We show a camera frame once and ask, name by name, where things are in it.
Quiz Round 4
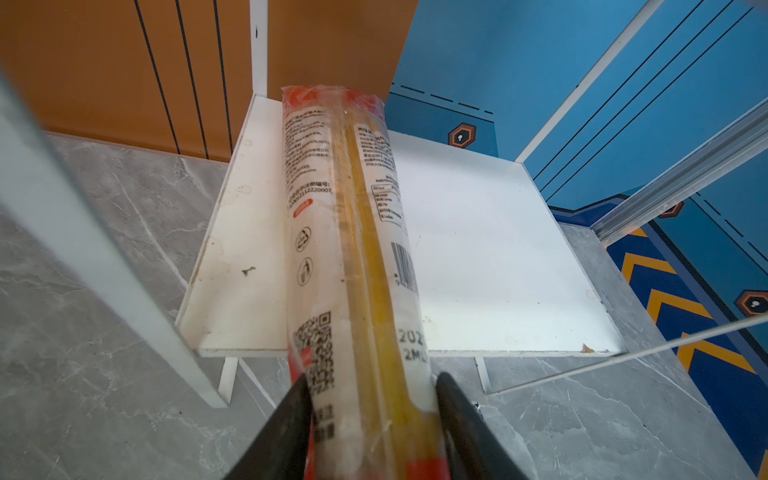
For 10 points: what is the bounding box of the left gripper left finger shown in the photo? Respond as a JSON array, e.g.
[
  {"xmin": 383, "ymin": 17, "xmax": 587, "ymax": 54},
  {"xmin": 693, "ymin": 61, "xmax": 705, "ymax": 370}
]
[{"xmin": 225, "ymin": 374, "xmax": 312, "ymax": 480}]

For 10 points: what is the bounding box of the red-ended clear spaghetti bag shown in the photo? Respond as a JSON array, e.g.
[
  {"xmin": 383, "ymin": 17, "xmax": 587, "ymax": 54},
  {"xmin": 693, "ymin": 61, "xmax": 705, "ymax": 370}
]
[{"xmin": 282, "ymin": 86, "xmax": 450, "ymax": 479}]

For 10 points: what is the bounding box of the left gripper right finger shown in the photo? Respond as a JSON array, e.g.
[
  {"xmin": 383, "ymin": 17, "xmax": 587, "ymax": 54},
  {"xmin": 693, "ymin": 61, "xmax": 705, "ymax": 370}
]
[{"xmin": 435, "ymin": 372, "xmax": 528, "ymax": 480}]

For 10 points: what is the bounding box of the white two-tier metal shelf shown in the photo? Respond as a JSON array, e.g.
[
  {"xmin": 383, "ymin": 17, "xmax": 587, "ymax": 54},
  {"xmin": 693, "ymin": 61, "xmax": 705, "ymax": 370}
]
[{"xmin": 0, "ymin": 0, "xmax": 768, "ymax": 410}]

